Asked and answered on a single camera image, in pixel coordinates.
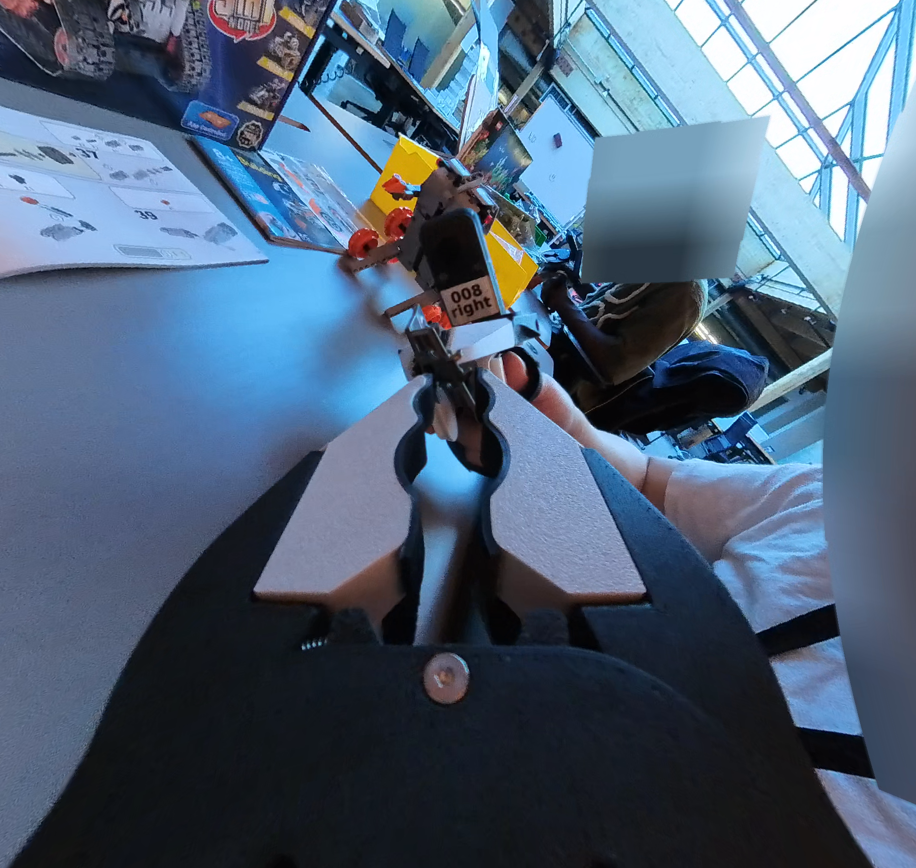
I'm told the whiteboard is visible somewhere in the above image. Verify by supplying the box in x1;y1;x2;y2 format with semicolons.
519;95;599;229

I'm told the grey desk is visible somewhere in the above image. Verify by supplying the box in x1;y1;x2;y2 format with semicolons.
0;77;552;862

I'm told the grey track link chain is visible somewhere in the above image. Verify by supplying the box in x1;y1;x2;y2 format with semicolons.
406;306;482;425

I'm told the open instruction booklet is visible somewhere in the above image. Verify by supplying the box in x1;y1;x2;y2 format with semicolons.
0;105;270;280

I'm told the colourful toy set box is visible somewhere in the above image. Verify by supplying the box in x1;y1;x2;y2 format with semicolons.
458;109;535;193

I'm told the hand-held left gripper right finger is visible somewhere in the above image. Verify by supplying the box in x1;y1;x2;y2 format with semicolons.
474;371;647;634

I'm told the person's right hand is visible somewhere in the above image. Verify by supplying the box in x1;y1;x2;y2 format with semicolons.
489;355;596;448

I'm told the yellow plastic bin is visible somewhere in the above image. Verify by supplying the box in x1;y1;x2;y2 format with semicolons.
368;136;540;311

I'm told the robot kit box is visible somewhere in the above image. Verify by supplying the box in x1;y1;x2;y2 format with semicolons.
0;0;359;152

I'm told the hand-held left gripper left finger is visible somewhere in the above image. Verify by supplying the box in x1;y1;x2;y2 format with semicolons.
254;374;430;643

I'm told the black harness strap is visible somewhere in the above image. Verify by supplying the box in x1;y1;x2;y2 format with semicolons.
755;603;875;777

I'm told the wood-edged neighbouring table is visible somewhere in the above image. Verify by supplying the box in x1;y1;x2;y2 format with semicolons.
308;73;402;172

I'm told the grey orange toy robot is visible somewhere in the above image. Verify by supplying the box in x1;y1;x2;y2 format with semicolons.
340;159;502;326

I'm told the blue building booklet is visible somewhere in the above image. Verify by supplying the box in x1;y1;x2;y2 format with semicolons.
189;136;366;252

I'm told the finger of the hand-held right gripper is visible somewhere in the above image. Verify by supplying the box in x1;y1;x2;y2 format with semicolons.
399;323;531;382

